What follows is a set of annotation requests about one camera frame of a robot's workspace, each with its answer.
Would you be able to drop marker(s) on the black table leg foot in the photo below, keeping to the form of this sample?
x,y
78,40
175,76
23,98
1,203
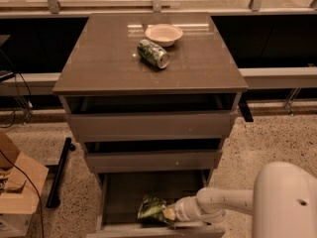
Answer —
x,y
245,109

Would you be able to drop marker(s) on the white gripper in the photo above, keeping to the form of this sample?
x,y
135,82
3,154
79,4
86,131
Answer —
x,y
182,209

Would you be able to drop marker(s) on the green soda can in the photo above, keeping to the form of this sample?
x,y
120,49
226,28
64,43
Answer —
x,y
153,53

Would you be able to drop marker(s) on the white paper bowl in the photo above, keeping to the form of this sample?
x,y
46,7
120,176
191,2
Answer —
x,y
164,35

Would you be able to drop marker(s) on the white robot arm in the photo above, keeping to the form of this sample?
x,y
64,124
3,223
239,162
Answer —
x,y
283,203

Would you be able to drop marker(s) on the grey drawer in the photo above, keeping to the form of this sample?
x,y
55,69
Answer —
x,y
153,161
122,195
132,127

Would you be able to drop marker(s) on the grey drawer cabinet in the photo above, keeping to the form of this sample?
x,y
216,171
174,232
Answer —
x,y
151,99

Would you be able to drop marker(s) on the black metal bar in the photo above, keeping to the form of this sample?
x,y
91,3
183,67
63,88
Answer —
x,y
57,172

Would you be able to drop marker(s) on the brown cardboard box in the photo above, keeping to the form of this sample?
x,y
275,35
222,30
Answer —
x,y
22,180

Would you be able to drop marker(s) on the grey top drawer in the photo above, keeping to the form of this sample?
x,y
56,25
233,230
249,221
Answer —
x,y
132,127

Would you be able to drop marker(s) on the grey middle drawer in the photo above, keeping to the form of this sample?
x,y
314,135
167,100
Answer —
x,y
153,161

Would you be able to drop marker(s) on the grey bottom drawer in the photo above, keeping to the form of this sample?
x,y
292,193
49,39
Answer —
x,y
122,195

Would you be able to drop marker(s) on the green jalapeno chip bag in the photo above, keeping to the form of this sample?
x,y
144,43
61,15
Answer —
x,y
152,208

